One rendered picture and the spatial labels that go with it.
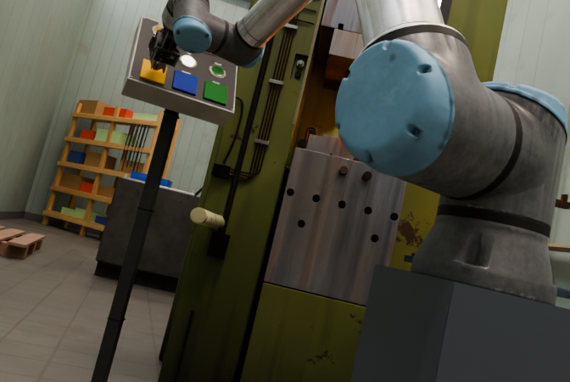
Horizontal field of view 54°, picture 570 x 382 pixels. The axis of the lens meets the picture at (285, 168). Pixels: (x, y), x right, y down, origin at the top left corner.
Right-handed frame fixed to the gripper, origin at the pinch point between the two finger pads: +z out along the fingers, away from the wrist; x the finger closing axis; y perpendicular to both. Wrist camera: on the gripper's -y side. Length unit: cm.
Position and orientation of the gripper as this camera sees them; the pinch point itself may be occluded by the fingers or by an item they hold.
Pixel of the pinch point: (156, 64)
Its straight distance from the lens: 175.6
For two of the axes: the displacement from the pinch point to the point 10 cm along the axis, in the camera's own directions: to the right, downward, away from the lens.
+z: -4.6, 5.1, 7.3
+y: 0.0, 8.2, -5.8
